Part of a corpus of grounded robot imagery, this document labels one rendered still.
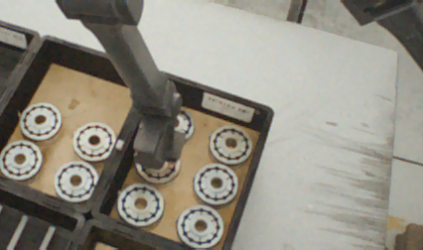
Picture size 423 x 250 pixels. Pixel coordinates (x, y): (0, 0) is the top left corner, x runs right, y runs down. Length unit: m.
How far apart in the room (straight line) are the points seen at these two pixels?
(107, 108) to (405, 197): 1.45
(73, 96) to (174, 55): 0.37
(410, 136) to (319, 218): 1.19
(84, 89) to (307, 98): 0.64
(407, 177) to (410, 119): 0.29
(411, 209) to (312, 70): 0.94
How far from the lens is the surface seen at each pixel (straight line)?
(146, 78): 0.97
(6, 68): 1.55
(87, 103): 1.45
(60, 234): 1.31
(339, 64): 1.80
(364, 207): 1.58
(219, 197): 1.32
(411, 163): 2.58
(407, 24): 0.77
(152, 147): 1.10
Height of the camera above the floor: 2.06
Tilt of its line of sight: 60 degrees down
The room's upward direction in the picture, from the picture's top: 4 degrees clockwise
